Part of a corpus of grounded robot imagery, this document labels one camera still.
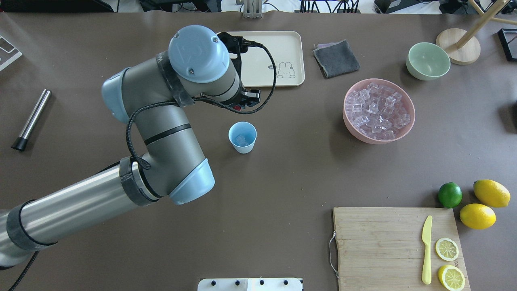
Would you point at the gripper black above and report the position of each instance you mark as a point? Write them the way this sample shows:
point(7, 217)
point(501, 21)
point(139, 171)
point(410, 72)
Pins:
point(251, 97)

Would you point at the light blue plastic cup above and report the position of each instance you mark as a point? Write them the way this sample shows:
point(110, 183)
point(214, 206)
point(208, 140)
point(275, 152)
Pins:
point(246, 129)

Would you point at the clear ice cube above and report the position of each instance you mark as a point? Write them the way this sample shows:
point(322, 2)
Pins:
point(241, 141)

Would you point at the steel muddler black tip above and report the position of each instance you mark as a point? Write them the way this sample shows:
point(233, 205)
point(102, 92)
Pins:
point(21, 141)

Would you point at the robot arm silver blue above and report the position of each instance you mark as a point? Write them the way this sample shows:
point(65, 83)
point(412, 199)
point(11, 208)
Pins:
point(165, 156)

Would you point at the pile of clear ice cubes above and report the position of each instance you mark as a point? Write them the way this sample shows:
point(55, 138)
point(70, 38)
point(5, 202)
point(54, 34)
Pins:
point(377, 111)

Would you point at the wooden cup tree stand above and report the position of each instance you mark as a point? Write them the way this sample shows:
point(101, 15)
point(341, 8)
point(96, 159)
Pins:
point(462, 47)

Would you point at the cream rabbit tray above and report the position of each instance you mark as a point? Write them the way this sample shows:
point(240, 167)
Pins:
point(286, 49)

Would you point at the grey folded cloth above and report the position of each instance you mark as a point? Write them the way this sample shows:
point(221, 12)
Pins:
point(336, 58)

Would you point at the pink bowl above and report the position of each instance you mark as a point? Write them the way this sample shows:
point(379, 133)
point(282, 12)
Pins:
point(351, 121)

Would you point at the mint green bowl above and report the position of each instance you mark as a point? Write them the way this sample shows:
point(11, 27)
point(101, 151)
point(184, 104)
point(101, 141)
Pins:
point(426, 61)

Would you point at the wooden cutting board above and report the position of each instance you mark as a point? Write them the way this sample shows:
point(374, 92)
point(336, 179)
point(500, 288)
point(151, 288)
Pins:
point(380, 248)

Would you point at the green lime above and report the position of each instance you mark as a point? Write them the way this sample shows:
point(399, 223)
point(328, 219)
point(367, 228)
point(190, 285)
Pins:
point(450, 195)

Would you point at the yellow plastic knife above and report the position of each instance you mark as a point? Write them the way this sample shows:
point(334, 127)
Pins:
point(426, 276)

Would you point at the lemon half slice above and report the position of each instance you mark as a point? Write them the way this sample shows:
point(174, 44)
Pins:
point(451, 278)
point(447, 249)

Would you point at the yellow lemon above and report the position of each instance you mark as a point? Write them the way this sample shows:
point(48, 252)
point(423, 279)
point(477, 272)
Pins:
point(477, 216)
point(491, 193)

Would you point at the aluminium frame post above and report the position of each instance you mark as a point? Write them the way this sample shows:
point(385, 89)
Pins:
point(252, 9)

